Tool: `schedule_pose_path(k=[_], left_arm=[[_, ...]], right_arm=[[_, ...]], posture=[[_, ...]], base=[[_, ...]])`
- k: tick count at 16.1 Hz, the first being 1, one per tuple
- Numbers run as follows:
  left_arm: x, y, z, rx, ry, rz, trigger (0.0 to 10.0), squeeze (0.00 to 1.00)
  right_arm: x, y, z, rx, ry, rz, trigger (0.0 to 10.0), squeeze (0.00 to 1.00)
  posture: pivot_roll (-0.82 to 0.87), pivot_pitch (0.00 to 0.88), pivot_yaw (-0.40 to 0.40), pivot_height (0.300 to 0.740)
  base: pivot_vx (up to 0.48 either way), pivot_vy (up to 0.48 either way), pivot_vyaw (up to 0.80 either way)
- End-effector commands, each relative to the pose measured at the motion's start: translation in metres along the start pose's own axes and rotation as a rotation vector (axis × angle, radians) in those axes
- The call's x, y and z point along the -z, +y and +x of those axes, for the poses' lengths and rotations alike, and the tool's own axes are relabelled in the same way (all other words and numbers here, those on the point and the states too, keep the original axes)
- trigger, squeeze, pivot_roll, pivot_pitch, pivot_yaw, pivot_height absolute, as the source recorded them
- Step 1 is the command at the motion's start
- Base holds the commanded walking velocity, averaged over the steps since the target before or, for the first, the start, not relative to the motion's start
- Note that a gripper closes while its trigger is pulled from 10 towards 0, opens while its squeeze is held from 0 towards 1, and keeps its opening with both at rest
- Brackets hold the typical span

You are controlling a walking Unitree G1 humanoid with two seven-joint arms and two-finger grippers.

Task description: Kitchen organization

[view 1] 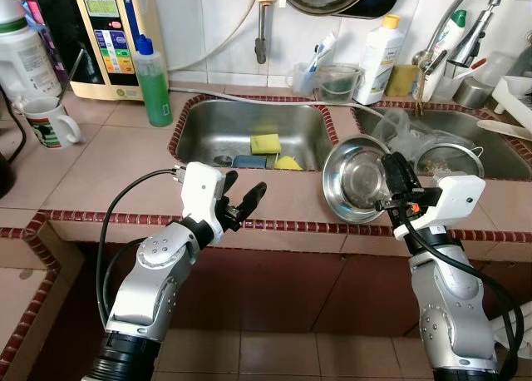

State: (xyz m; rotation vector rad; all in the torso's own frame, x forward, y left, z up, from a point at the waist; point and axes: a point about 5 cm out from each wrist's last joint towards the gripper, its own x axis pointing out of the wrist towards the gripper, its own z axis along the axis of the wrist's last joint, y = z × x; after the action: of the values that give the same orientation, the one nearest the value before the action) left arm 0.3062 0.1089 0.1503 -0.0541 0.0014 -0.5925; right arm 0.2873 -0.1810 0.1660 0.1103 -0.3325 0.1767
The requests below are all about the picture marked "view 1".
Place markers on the steel bowl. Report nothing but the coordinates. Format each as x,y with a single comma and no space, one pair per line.
353,181

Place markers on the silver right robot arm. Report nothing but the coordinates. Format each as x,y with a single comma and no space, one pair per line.
449,306

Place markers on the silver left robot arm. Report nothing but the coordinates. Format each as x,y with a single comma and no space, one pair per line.
150,281

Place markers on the clear plastic bag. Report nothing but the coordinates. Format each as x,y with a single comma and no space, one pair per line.
407,131

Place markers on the steel mesh strainer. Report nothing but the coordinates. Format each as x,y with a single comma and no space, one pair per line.
453,160

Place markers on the yellow sponge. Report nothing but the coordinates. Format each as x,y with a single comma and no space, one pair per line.
266,143

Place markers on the steel sink basin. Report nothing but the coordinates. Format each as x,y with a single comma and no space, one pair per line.
216,127
507,160

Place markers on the yellow scouring pad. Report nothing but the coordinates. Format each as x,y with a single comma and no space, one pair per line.
403,81

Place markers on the white outlet tube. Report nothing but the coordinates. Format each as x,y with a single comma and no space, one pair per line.
274,98

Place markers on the steel cup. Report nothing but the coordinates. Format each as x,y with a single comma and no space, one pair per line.
474,94

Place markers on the clear plastic tub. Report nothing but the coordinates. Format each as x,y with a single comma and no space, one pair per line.
339,86

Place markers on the white rice paddle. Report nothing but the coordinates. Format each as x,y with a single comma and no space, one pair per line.
503,130

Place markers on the white detergent bottle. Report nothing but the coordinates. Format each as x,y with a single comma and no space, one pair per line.
378,65

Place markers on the green dish soap bottle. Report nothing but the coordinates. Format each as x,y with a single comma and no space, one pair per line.
154,94

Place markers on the clear plastic cup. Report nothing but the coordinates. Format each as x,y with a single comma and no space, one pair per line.
303,83

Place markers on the white dish rack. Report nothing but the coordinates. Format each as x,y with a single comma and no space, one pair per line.
511,98

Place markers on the clear plastic box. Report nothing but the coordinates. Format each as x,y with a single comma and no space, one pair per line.
497,69

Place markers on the blue toothbrush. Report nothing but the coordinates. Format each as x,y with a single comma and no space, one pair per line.
312,61

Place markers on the white toothpaste tube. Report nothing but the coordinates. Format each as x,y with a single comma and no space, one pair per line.
326,47

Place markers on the steel pull-out faucet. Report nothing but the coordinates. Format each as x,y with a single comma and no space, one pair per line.
478,27

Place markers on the cream water ionizer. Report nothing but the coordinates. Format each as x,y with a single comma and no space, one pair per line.
112,40

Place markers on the white printed mug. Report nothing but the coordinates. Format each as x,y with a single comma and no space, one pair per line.
46,127

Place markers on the white plastic jar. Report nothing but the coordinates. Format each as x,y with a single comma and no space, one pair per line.
25,65

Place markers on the pink container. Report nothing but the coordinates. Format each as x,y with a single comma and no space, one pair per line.
35,15

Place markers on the white plastic jug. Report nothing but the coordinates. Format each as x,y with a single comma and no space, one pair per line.
10,2

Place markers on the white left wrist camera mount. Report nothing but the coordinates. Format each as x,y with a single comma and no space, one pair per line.
201,190

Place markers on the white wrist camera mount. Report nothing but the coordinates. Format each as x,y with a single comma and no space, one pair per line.
201,190
453,200

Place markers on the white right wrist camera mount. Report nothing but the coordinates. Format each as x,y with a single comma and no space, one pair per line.
453,200

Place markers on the steel wall tap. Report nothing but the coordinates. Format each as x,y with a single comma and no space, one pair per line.
261,44

